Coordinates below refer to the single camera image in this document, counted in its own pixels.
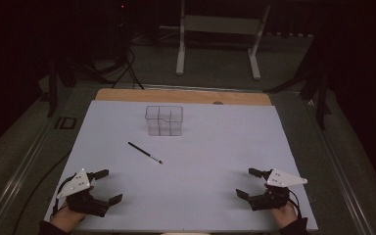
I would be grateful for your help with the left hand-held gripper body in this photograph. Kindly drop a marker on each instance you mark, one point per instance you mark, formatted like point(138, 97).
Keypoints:
point(78, 192)

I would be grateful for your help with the person's left hand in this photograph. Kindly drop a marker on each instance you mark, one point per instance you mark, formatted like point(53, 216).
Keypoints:
point(64, 218)

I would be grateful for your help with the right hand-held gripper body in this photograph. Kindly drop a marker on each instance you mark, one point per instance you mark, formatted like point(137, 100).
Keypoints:
point(274, 192)

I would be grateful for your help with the person's right hand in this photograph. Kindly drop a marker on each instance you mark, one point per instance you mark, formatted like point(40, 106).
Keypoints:
point(284, 216)

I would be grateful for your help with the white table mat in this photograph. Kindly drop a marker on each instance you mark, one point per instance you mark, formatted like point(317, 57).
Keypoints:
point(189, 182)

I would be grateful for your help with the clear plastic divided organizer box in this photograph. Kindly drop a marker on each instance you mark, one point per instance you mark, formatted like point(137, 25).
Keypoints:
point(164, 120)

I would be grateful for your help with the white metal stand frame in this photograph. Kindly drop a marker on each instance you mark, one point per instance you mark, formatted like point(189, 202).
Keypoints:
point(220, 25)

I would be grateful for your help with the metal floor rail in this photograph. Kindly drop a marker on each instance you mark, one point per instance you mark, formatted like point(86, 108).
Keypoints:
point(339, 173)
point(16, 176)

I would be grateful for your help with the black pen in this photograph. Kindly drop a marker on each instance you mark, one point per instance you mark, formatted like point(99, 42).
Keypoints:
point(144, 152)

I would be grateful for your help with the black tripod stand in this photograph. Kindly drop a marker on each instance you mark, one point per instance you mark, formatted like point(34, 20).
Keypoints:
point(53, 94)
point(321, 101)

